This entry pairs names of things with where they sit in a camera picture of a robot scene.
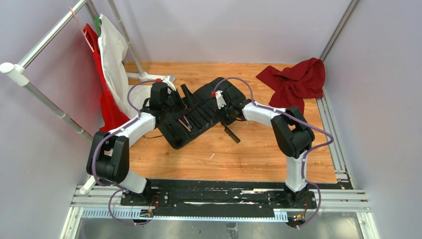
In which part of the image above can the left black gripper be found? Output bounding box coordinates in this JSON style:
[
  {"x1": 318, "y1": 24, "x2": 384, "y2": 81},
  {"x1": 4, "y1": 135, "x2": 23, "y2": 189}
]
[{"x1": 162, "y1": 84, "x2": 200, "y2": 114}]

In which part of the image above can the black makeup brush roll case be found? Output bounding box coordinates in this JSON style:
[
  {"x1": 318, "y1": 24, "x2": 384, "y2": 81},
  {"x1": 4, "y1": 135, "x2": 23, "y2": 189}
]
[{"x1": 157, "y1": 77, "x2": 238, "y2": 149}]

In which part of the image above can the black comb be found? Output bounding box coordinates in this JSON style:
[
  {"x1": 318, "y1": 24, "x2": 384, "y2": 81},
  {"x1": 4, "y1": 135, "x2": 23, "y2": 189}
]
[{"x1": 224, "y1": 125, "x2": 241, "y2": 144}]

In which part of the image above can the large black powder brush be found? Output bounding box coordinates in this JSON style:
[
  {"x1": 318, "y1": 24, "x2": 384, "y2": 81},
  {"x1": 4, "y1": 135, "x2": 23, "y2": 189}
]
[{"x1": 172, "y1": 129, "x2": 184, "y2": 149}]

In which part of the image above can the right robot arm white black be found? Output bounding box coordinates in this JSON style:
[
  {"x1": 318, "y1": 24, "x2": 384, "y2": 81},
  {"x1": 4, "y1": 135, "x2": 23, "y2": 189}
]
[{"x1": 211, "y1": 90, "x2": 315, "y2": 208}]

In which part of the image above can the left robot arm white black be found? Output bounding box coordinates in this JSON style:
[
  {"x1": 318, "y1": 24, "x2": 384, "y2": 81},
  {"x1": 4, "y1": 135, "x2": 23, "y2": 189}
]
[{"x1": 86, "y1": 80, "x2": 183, "y2": 206}]

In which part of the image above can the red hanging garment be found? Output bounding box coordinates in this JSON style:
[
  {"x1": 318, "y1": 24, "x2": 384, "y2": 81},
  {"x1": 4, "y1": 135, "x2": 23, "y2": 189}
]
[{"x1": 83, "y1": 24, "x2": 129, "y2": 131}]

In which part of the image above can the dark red cloth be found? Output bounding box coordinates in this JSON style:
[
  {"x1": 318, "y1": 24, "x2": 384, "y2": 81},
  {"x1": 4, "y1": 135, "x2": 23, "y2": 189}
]
[{"x1": 256, "y1": 58, "x2": 326, "y2": 113}]

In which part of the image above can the white hanging cloth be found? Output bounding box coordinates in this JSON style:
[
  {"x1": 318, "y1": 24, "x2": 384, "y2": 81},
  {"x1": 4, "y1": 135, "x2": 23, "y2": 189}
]
[{"x1": 98, "y1": 14, "x2": 152, "y2": 119}]

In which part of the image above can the pink hanger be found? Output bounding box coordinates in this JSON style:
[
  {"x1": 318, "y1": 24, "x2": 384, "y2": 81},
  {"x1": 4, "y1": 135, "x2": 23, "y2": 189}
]
[{"x1": 69, "y1": 7, "x2": 94, "y2": 53}]

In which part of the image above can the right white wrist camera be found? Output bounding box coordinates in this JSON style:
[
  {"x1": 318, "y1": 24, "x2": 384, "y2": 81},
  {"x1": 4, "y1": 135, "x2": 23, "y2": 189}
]
[{"x1": 215, "y1": 90, "x2": 227, "y2": 110}]

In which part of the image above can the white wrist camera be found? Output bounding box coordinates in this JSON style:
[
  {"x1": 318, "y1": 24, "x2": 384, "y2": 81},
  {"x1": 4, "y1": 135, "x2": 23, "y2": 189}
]
[
  {"x1": 162, "y1": 74, "x2": 177, "y2": 91},
  {"x1": 215, "y1": 90, "x2": 227, "y2": 110}
]

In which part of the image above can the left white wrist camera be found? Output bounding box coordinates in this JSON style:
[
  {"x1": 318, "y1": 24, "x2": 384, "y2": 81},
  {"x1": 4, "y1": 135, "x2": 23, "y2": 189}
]
[{"x1": 162, "y1": 74, "x2": 177, "y2": 91}]

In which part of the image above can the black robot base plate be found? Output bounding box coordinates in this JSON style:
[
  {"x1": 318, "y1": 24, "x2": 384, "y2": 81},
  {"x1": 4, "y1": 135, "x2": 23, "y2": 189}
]
[{"x1": 111, "y1": 179, "x2": 318, "y2": 219}]

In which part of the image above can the aluminium rail frame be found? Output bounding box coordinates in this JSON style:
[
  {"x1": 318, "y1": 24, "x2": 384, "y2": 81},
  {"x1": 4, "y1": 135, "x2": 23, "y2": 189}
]
[{"x1": 61, "y1": 186, "x2": 379, "y2": 239}]

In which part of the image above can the silver clothes rack frame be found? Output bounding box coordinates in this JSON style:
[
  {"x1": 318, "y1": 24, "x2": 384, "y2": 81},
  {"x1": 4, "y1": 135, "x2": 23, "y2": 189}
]
[{"x1": 0, "y1": 0, "x2": 176, "y2": 195}]

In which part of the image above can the right corner aluminium post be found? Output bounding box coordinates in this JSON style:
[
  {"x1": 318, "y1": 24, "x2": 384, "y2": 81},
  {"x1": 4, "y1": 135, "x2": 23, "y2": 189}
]
[{"x1": 320, "y1": 0, "x2": 361, "y2": 62}]

